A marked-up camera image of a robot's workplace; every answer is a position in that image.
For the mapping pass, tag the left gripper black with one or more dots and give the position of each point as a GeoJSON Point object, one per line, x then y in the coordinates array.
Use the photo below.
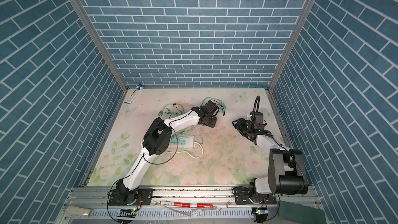
{"type": "Point", "coordinates": [213, 124]}

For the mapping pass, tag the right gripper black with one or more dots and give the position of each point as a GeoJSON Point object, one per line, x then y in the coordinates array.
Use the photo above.
{"type": "Point", "coordinates": [240, 125]}

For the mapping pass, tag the white power strip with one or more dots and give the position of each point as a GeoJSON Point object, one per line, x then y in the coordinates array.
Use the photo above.
{"type": "Point", "coordinates": [182, 141]}

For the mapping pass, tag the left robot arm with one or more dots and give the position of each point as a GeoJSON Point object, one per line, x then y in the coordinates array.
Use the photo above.
{"type": "Point", "coordinates": [156, 141]}

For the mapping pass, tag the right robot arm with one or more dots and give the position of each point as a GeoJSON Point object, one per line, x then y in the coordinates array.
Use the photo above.
{"type": "Point", "coordinates": [286, 174]}

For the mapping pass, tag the blue white small box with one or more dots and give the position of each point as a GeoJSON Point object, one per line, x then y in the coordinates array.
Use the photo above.
{"type": "Point", "coordinates": [134, 94]}

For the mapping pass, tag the dark green cloth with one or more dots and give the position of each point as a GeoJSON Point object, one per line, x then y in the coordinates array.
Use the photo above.
{"type": "Point", "coordinates": [301, 214]}

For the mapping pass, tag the beige remote box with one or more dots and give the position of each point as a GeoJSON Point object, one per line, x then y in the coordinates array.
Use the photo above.
{"type": "Point", "coordinates": [78, 211]}

